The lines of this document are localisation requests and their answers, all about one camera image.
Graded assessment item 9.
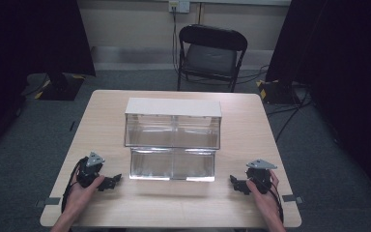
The dark curtain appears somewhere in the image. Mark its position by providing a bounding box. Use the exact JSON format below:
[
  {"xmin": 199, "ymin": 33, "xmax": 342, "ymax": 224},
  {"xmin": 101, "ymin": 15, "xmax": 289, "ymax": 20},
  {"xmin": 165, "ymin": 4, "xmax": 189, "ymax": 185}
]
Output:
[
  {"xmin": 0, "ymin": 0, "xmax": 97, "ymax": 163},
  {"xmin": 265, "ymin": 0, "xmax": 371, "ymax": 209}
]

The white wall socket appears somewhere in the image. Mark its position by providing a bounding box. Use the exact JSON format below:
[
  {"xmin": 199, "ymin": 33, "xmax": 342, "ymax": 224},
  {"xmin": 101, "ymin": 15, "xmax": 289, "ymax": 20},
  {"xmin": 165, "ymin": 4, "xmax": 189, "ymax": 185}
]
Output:
[{"xmin": 168, "ymin": 0, "xmax": 191, "ymax": 15}]

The person's left hand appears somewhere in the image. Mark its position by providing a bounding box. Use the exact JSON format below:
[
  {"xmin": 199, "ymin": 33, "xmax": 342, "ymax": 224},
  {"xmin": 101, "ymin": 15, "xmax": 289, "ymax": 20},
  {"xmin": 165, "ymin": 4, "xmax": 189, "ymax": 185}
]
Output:
[{"xmin": 63, "ymin": 175, "xmax": 106, "ymax": 222}]

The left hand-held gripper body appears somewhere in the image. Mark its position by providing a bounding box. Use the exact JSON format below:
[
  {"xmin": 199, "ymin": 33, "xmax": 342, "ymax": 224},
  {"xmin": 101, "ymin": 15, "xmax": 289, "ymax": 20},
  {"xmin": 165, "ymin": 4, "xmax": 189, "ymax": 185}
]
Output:
[{"xmin": 75, "ymin": 152, "xmax": 106, "ymax": 189}]

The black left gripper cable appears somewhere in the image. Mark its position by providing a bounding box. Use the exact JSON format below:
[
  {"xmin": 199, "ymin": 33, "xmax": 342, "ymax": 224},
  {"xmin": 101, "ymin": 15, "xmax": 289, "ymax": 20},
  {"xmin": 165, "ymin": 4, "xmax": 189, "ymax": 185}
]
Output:
[{"xmin": 60, "ymin": 159, "xmax": 86, "ymax": 215}]

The clear plastic drawer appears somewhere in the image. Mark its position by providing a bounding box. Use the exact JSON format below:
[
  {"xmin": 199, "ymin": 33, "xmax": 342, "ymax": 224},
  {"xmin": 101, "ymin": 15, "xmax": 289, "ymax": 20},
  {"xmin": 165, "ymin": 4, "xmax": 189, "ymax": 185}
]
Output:
[{"xmin": 128, "ymin": 146, "xmax": 216, "ymax": 183}]

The grey tape strip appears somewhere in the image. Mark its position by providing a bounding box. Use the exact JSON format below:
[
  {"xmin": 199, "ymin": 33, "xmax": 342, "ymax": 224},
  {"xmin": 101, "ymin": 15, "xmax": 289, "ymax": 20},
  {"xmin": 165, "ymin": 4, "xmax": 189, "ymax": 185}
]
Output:
[
  {"xmin": 281, "ymin": 193, "xmax": 305, "ymax": 205},
  {"xmin": 35, "ymin": 196, "xmax": 62, "ymax": 208}
]

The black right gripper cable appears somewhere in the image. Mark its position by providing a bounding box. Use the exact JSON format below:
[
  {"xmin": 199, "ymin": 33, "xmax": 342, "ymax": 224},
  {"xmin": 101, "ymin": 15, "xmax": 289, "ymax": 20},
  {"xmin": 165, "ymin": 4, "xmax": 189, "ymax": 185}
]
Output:
[{"xmin": 264, "ymin": 178, "xmax": 285, "ymax": 224}]

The black stand base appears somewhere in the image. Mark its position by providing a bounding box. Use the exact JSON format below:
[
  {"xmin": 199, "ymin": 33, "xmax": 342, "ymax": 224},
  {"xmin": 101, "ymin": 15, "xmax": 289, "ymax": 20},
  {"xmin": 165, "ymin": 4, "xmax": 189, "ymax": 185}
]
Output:
[
  {"xmin": 256, "ymin": 78, "xmax": 302, "ymax": 106},
  {"xmin": 33, "ymin": 72, "xmax": 87, "ymax": 102}
]

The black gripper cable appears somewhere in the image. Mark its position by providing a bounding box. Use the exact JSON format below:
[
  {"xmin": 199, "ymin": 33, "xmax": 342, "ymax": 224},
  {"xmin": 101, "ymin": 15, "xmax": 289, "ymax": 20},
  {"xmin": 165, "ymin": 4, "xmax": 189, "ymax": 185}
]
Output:
[
  {"xmin": 264, "ymin": 178, "xmax": 285, "ymax": 224},
  {"xmin": 60, "ymin": 159, "xmax": 86, "ymax": 215}
]

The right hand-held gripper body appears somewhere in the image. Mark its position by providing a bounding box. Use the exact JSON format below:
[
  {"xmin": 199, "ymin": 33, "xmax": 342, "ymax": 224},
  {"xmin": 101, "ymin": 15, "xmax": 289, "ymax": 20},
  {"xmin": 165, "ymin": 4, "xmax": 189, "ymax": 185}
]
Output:
[{"xmin": 245, "ymin": 159, "xmax": 278, "ymax": 195}]

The clear white-topped drawer cabinet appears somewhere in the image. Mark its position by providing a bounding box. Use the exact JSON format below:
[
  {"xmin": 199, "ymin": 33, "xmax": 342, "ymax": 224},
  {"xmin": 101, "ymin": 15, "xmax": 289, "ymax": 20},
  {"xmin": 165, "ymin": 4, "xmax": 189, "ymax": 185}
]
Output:
[{"xmin": 124, "ymin": 97, "xmax": 223, "ymax": 151}]

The black folding chair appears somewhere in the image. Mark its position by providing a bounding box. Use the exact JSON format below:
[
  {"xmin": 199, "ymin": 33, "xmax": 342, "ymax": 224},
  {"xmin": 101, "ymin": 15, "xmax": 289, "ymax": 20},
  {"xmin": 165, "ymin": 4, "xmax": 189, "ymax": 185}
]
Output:
[{"xmin": 176, "ymin": 23, "xmax": 249, "ymax": 94}]

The person's right hand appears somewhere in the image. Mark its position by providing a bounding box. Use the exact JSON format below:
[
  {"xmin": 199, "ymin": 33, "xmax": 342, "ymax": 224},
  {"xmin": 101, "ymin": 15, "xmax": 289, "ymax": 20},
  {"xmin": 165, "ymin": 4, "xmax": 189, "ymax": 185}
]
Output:
[{"xmin": 245, "ymin": 169, "xmax": 285, "ymax": 224}]

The black floor cable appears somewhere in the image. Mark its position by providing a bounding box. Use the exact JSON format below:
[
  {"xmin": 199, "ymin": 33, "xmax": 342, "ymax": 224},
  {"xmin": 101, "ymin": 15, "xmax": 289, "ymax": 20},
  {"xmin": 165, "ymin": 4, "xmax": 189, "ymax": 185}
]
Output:
[{"xmin": 265, "ymin": 90, "xmax": 314, "ymax": 143}]

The black wall socket cable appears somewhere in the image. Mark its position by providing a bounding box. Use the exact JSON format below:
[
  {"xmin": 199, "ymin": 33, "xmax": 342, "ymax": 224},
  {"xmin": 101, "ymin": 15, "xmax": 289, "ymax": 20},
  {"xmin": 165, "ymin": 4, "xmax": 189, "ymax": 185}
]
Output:
[{"xmin": 171, "ymin": 9, "xmax": 182, "ymax": 74}]

